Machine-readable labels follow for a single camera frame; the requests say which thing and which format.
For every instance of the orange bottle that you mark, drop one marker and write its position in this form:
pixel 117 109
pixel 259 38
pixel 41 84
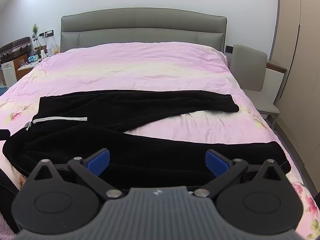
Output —
pixel 56 49

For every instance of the white bedside cabinet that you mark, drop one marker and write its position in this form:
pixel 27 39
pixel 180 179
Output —
pixel 275 80

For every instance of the black wall switch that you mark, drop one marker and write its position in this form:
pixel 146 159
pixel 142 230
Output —
pixel 229 49

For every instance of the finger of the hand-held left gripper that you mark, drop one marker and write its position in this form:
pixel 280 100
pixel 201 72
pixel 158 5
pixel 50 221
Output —
pixel 3 134

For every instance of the black pants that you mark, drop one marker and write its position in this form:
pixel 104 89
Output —
pixel 140 130

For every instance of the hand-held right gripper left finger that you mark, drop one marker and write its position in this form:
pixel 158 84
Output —
pixel 98 162

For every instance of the dark cloth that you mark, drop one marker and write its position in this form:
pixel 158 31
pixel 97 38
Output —
pixel 7 200

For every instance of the brown suitcase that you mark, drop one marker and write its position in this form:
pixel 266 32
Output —
pixel 15 47

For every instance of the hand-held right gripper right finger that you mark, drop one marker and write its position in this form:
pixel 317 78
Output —
pixel 216 164

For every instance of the pink floral blanket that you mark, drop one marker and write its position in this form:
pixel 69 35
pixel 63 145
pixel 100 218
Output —
pixel 150 65

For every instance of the small green plant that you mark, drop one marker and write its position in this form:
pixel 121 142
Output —
pixel 35 31

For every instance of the beige wardrobe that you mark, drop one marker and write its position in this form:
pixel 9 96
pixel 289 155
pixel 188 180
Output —
pixel 300 67

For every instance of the purple fluffy rug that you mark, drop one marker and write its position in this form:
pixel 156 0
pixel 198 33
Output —
pixel 6 227

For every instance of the white bottle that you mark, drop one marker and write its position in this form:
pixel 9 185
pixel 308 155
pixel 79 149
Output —
pixel 42 53

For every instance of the white bedside table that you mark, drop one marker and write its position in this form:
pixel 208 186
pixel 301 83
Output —
pixel 26 67

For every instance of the grey chair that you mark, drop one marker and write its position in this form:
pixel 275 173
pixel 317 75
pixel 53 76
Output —
pixel 247 70

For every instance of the grey padded headboard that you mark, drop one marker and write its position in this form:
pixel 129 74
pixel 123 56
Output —
pixel 140 28

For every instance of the black wall outlet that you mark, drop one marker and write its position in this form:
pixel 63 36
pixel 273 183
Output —
pixel 47 33

